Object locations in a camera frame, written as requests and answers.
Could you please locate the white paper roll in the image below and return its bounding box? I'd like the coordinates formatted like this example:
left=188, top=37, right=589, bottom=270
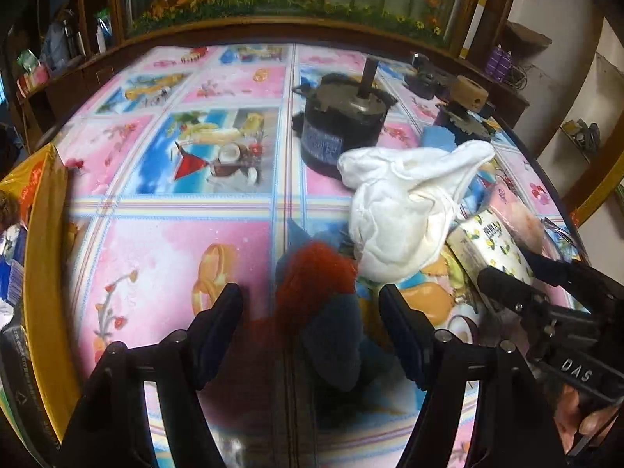
left=461, top=0, right=495, bottom=58

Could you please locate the lemon print tissue pack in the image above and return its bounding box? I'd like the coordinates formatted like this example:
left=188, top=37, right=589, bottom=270
left=446, top=207, right=537, bottom=313

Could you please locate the golden curved frame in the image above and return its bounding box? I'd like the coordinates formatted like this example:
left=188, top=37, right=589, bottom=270
left=570, top=156, right=624, bottom=225

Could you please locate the golden cardboard box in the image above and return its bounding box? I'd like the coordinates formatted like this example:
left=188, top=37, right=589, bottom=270
left=0, top=144, right=83, bottom=468

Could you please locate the black snack packet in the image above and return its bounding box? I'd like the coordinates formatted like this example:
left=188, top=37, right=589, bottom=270
left=0, top=312, right=57, bottom=454

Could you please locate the blue thermos jug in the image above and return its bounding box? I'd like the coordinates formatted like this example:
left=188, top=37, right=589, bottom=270
left=41, top=19, right=86, bottom=74

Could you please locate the black electric motor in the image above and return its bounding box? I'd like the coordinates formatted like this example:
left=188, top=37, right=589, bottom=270
left=291, top=56, right=397, bottom=169

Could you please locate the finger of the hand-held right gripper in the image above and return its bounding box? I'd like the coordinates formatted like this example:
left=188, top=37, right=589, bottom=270
left=477, top=267, right=547, bottom=323
left=524, top=251, right=610, bottom=298

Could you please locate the small black motor part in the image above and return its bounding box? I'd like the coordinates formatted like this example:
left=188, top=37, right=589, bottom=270
left=407, top=51, right=456, bottom=98

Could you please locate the printed tablecloth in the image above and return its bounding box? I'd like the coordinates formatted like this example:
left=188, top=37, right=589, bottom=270
left=49, top=41, right=590, bottom=468

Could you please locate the pink box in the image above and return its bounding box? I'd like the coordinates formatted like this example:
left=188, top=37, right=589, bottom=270
left=17, top=66, right=52, bottom=93

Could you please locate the pink tissue pack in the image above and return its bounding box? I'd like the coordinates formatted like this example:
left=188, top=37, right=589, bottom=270
left=487, top=183, right=547, bottom=249

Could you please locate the blue tissue pack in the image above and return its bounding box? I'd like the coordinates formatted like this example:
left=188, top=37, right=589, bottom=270
left=0, top=227, right=28, bottom=303

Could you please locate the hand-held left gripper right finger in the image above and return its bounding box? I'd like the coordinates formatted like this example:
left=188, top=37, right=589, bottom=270
left=378, top=284, right=569, bottom=468

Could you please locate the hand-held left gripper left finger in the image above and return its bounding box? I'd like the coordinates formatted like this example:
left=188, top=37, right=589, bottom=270
left=58, top=283, right=245, bottom=468

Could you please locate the white cloth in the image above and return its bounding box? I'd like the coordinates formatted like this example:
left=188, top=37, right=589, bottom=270
left=336, top=140, right=498, bottom=281

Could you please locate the orange and blue scrubber cloth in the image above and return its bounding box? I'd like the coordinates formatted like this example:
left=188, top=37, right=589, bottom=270
left=270, top=219, right=395, bottom=391

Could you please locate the person's right hand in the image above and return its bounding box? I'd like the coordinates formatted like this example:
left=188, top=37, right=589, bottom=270
left=556, top=386, right=624, bottom=454

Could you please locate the black motor with wooden pulley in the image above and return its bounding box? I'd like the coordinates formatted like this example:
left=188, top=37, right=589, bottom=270
left=435, top=75, right=498, bottom=144

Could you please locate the orange plastic bag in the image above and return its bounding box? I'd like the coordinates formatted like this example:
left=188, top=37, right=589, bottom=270
left=0, top=156, right=50, bottom=197

